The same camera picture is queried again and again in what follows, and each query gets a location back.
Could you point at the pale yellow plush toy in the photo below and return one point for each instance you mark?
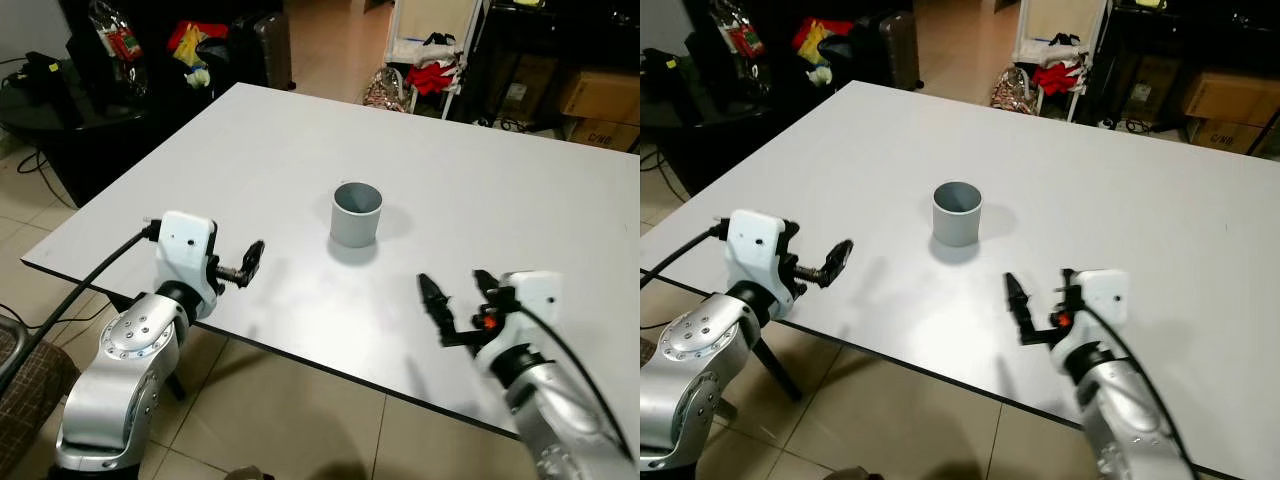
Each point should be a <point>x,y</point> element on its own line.
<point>197,76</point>
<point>822,74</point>

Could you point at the cardboard box with black print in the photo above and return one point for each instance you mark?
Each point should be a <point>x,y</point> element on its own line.
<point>605,136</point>
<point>1225,136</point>

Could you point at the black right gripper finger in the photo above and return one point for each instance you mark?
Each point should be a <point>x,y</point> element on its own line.
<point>1020,305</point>
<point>487,283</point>
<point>438,305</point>
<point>1070,283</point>

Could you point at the black round side table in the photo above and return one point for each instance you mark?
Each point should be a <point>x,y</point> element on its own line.
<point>690,130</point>
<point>60,140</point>

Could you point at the black shelf unit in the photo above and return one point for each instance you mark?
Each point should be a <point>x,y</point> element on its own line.
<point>1150,30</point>
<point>520,30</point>

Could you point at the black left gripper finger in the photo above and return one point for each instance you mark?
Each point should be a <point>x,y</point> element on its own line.
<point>841,255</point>
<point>829,277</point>
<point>244,279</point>
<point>254,256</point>

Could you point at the plain brown cardboard box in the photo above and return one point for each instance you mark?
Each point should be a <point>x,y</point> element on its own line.
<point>600,98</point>
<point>1230,98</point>

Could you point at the black device with yellow label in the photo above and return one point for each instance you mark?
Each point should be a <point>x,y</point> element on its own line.
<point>662,68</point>
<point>45,75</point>

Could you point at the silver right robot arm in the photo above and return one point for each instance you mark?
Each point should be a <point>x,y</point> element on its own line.
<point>560,420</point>
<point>1120,410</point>

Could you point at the white rack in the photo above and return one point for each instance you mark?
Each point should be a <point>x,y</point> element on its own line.
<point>1030,30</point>
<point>405,30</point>

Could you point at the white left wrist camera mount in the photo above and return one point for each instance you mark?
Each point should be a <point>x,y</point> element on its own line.
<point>185,245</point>
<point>755,240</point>

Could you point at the clear plastic bag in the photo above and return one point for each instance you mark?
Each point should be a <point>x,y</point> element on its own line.
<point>120,45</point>
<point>742,42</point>

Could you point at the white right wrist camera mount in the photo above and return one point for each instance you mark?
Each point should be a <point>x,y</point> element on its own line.
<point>1105,292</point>
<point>535,295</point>

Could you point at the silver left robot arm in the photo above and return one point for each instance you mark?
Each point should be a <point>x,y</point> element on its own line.
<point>125,350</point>
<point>700,350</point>

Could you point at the red cloth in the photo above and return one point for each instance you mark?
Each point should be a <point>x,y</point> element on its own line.
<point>430,78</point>
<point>1057,78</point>

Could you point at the patterned brown bag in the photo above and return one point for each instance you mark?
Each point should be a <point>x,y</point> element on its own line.
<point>384,92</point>
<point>1010,90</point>

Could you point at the grey plastic cup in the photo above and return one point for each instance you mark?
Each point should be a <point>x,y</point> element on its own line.
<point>958,220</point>
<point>357,220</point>

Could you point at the black suitcase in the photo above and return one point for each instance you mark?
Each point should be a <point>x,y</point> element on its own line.
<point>898,50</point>
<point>272,50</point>

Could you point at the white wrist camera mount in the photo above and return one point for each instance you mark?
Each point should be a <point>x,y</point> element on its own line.
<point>535,295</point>
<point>185,245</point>
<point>755,240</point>
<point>1105,292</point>

